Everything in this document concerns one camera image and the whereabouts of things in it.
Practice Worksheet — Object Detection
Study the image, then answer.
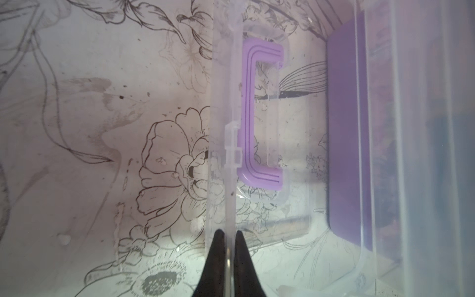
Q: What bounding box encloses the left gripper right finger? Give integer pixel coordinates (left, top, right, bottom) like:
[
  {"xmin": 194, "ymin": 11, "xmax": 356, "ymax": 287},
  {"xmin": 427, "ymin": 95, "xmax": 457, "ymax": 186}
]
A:
[{"xmin": 233, "ymin": 230, "xmax": 267, "ymax": 297}]

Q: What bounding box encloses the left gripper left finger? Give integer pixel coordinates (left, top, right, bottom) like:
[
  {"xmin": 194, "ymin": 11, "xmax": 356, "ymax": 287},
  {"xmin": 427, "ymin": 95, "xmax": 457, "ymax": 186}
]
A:
[{"xmin": 192, "ymin": 230, "xmax": 226, "ymax": 297}]

